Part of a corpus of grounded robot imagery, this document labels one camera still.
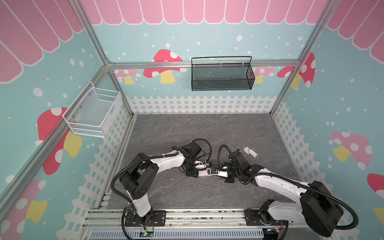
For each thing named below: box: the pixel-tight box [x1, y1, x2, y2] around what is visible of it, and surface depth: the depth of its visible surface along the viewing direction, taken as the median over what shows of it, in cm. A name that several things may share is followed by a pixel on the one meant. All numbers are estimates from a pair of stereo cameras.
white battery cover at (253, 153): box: [249, 149, 259, 158], surface depth 100 cm
